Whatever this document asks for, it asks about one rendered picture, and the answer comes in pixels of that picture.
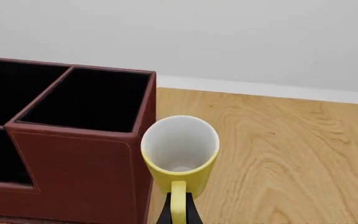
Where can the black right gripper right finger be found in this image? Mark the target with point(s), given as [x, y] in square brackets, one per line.
[192, 211]

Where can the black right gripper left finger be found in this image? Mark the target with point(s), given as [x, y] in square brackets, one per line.
[166, 212]

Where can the yellow and white mug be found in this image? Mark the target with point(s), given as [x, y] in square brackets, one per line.
[179, 144]

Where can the red-brown desk caddy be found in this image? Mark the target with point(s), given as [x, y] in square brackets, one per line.
[82, 151]

